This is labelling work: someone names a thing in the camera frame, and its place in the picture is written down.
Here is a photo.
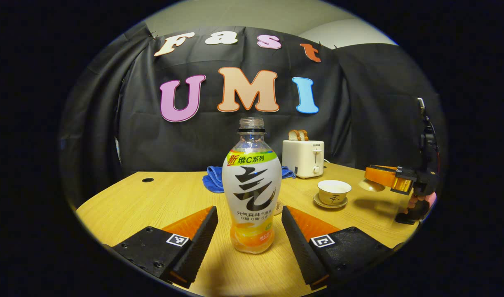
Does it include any blue folded towel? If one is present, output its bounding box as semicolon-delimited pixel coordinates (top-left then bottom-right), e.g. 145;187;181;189
202;165;296;193

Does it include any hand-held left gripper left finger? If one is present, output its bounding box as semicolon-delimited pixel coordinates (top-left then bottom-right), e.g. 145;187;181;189
112;206;218;289

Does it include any white toaster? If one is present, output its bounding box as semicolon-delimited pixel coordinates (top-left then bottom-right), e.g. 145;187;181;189
282;140;325;179

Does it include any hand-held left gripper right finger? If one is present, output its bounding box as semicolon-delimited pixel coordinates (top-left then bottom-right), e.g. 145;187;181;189
281;206;394;290

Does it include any black backdrop cloth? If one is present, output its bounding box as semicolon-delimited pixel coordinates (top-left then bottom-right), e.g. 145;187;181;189
59;23;448;207

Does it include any white ceramic saucer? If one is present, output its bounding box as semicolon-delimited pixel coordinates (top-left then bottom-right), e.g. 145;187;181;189
313;193;349;209

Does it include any clear water bottle white label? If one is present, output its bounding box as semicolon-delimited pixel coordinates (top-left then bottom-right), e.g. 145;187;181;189
222;117;283;254

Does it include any white ceramic teacup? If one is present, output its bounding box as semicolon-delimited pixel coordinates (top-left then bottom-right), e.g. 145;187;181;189
318;180;352;205

